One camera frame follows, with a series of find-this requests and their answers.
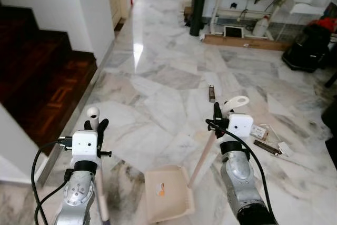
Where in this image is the beige long-handled dustpan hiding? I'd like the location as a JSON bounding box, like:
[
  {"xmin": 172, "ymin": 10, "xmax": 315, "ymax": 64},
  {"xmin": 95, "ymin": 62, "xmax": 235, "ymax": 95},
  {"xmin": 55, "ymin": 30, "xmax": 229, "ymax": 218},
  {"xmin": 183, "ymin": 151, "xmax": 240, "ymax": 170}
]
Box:
[{"xmin": 144, "ymin": 95, "xmax": 250, "ymax": 224}]

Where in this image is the white and brown packet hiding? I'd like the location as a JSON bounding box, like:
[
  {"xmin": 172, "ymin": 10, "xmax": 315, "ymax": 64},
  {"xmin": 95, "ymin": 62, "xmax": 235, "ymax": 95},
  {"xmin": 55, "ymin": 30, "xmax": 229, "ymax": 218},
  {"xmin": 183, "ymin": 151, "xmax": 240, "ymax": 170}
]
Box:
[{"xmin": 251, "ymin": 124, "xmax": 270, "ymax": 141}]

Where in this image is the dark brown bar wrapper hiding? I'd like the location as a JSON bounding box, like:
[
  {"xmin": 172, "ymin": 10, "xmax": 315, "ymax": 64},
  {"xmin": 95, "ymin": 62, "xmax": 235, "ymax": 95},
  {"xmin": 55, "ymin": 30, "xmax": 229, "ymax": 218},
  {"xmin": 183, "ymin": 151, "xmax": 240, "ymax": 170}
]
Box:
[{"xmin": 253, "ymin": 140, "xmax": 281, "ymax": 156}]

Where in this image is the white paper scrap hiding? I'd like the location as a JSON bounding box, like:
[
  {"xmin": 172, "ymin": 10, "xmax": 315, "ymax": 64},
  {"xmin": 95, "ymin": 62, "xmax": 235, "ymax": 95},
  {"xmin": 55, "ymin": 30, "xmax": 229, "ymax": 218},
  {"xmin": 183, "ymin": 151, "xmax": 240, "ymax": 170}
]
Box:
[{"xmin": 277, "ymin": 141, "xmax": 293, "ymax": 158}]

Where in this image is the black chair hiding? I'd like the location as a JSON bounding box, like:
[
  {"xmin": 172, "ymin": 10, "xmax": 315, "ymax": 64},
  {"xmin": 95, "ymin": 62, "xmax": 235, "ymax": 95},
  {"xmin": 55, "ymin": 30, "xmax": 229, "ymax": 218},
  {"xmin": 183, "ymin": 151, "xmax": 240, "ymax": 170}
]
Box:
[{"xmin": 321, "ymin": 69, "xmax": 337, "ymax": 169}]

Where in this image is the dark wooden staircase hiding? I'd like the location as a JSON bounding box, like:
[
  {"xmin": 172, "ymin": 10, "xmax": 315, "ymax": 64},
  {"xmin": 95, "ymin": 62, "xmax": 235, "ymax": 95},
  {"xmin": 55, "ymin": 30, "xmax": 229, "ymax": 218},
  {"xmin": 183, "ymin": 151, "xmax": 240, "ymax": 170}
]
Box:
[{"xmin": 0, "ymin": 4, "xmax": 98, "ymax": 154}]

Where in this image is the wooden base plank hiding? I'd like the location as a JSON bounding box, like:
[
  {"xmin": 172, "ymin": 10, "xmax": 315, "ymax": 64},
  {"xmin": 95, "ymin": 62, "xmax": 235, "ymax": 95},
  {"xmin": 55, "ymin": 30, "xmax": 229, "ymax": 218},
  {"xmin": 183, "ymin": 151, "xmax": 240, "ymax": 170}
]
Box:
[{"xmin": 203, "ymin": 34, "xmax": 292, "ymax": 52}]

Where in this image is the white framed small screen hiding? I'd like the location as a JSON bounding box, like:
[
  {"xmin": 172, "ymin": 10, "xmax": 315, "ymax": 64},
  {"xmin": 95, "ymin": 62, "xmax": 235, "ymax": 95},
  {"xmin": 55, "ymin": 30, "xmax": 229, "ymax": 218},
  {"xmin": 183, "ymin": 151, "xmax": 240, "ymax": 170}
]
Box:
[{"xmin": 223, "ymin": 25, "xmax": 244, "ymax": 39}]

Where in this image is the white plastic bottle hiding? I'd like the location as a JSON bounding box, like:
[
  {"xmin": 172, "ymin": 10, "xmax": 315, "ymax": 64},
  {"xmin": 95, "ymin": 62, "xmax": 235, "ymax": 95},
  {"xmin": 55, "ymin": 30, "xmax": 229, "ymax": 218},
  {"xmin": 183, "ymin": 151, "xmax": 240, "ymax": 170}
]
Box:
[{"xmin": 254, "ymin": 16, "xmax": 271, "ymax": 37}]

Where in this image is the black rolled mat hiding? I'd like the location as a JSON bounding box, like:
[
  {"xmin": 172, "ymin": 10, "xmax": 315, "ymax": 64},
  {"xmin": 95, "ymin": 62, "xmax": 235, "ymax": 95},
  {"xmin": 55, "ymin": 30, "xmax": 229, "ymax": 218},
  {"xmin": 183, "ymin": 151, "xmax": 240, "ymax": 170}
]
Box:
[{"xmin": 189, "ymin": 0, "xmax": 210, "ymax": 37}]

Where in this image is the black bulky bag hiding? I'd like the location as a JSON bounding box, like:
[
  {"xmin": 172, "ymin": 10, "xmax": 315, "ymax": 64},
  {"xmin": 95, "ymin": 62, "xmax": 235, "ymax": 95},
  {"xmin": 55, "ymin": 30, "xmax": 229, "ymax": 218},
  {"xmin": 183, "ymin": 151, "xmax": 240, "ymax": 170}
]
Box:
[{"xmin": 281, "ymin": 22, "xmax": 333, "ymax": 73}]

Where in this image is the red cloth bundle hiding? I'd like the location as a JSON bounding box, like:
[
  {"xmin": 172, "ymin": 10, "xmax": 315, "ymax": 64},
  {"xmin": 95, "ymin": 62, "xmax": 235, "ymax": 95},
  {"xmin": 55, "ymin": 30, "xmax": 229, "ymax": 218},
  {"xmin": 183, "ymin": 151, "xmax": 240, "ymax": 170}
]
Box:
[{"xmin": 310, "ymin": 17, "xmax": 337, "ymax": 32}]

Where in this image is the white flat tray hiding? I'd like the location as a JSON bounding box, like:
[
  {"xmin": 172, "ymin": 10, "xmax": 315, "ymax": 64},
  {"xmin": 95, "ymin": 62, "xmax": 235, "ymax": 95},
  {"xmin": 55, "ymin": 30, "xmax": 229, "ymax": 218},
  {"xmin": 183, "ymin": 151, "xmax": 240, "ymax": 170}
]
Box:
[{"xmin": 290, "ymin": 3, "xmax": 330, "ymax": 16}]

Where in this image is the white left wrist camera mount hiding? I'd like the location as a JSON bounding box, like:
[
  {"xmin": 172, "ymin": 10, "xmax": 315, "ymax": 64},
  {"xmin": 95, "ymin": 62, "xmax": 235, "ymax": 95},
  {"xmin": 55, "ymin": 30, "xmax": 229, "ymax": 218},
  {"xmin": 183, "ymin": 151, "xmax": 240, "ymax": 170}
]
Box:
[{"xmin": 72, "ymin": 131, "xmax": 100, "ymax": 163}]

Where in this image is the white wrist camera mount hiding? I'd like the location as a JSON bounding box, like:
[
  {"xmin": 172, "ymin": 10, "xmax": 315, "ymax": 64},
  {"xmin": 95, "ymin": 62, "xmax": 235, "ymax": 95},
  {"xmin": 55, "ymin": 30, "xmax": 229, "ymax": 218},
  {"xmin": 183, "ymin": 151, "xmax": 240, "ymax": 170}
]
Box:
[
  {"xmin": 72, "ymin": 131, "xmax": 100, "ymax": 163},
  {"xmin": 227, "ymin": 113, "xmax": 254, "ymax": 142}
]

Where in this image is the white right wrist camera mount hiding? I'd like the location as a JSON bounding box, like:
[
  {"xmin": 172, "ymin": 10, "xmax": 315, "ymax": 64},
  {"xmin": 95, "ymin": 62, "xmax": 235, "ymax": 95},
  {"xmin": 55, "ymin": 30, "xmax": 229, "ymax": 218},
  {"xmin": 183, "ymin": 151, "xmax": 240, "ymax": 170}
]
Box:
[{"xmin": 227, "ymin": 113, "xmax": 254, "ymax": 142}]

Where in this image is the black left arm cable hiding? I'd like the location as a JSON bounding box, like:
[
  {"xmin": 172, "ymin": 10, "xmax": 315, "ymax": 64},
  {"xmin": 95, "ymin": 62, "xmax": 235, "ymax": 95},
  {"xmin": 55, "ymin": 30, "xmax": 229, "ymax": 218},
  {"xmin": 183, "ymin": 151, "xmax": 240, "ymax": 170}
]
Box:
[{"xmin": 30, "ymin": 138, "xmax": 74, "ymax": 225}]

